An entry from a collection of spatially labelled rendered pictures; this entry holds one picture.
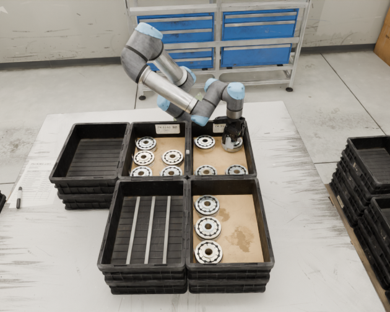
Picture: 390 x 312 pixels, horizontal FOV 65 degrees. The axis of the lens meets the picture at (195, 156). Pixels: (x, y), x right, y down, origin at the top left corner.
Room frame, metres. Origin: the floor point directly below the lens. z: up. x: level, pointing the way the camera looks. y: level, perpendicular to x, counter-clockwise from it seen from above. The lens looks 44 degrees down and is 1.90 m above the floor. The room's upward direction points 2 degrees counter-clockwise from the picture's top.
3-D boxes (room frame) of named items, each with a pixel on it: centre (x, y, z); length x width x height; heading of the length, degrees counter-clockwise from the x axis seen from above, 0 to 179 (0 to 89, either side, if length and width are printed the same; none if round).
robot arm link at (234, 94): (1.16, -0.18, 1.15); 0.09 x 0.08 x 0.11; 46
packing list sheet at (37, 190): (1.10, 0.83, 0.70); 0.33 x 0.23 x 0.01; 3
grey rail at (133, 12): (3.01, -0.26, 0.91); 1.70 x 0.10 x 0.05; 93
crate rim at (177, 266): (0.69, 0.19, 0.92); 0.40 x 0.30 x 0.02; 179
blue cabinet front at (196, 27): (2.97, 0.14, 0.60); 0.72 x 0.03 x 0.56; 93
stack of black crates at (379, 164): (1.30, -1.14, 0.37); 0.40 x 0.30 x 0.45; 3
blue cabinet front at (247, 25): (3.00, -0.66, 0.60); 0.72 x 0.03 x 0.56; 93
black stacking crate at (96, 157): (1.09, 0.48, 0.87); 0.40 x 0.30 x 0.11; 179
